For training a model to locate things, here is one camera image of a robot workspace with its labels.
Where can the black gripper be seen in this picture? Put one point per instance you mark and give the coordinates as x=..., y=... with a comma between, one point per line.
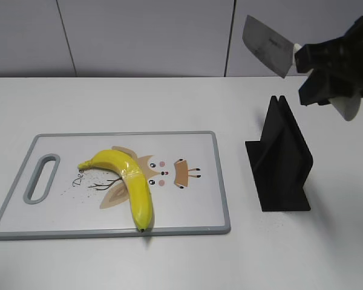
x=345, y=53

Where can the white-handled cleaver knife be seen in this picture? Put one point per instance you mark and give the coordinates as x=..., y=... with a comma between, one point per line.
x=278, y=54

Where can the yellow plastic banana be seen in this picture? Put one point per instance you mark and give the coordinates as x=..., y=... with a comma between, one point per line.
x=133, y=178

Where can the black knife stand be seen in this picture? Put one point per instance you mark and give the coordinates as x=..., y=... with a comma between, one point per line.
x=280, y=160

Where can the white grey-rimmed cutting board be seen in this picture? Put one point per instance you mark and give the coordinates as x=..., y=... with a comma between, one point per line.
x=50, y=198

